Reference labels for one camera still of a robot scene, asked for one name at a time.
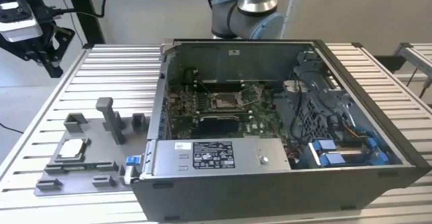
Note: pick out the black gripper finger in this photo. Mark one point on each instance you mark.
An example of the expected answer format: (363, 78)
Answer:
(65, 42)
(21, 54)

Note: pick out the silver square CPU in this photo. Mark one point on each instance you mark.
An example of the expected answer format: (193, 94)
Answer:
(73, 148)

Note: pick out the black RAM slot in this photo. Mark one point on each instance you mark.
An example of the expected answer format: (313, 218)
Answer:
(233, 88)
(219, 83)

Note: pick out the CPU socket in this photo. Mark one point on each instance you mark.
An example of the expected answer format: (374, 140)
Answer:
(225, 102)

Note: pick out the grey plastic parts rack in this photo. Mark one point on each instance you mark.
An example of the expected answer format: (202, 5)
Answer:
(98, 143)

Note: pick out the thin metal locking lever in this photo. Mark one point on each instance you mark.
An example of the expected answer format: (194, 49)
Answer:
(205, 87)

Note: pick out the green RAM stick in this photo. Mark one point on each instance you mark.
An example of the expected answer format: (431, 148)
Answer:
(85, 166)

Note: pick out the blue case latch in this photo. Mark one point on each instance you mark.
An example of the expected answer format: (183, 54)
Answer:
(131, 160)

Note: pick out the black graphics card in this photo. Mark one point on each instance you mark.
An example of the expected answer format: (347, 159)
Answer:
(219, 126)

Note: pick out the green motherboard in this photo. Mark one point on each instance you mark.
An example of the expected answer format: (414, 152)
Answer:
(263, 115)

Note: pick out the silver power supply unit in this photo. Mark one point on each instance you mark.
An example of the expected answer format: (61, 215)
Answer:
(243, 155)

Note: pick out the black open PC case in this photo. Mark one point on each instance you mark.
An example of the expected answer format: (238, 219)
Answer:
(237, 198)

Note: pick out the grey metal drive cage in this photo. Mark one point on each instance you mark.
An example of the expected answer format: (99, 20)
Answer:
(314, 123)

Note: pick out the blue disk carrier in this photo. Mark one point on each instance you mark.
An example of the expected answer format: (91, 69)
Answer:
(333, 158)
(325, 145)

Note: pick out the black box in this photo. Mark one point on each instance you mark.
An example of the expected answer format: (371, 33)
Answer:
(389, 63)

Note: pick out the aluminium slat side table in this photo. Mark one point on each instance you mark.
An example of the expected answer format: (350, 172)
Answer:
(417, 54)

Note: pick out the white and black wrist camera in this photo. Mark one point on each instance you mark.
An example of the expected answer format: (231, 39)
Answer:
(21, 30)

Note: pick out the black frame post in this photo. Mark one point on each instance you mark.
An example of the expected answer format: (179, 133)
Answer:
(89, 19)

